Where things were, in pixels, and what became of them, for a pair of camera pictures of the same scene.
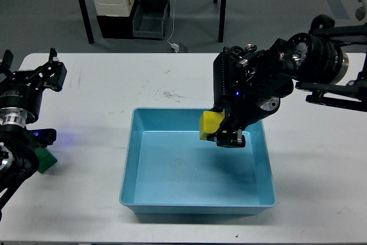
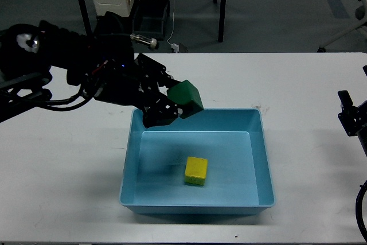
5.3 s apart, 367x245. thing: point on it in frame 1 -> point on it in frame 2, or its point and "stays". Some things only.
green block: x=46 y=159 -> x=187 y=97
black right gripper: x=249 y=82 -> x=353 y=119
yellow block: x=210 y=121 -> x=195 y=170
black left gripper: x=23 y=90 -> x=114 y=78
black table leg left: x=82 y=5 stays
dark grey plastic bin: x=148 y=20 stays
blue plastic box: x=168 y=170 stays
